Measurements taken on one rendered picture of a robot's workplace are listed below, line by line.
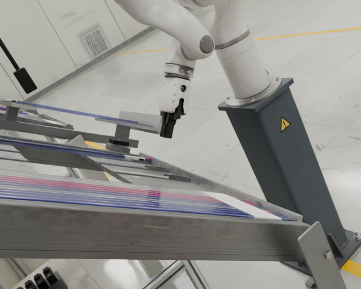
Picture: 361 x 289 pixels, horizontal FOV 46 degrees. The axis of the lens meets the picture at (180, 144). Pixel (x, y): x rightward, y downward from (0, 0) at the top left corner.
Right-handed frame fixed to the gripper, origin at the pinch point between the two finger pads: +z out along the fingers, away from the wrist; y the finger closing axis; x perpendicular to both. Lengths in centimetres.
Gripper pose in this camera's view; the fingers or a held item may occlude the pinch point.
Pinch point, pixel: (167, 131)
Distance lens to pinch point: 122.1
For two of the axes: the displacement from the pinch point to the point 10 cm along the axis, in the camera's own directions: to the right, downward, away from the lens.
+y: -4.8, -1.4, 8.6
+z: -2.0, 9.8, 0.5
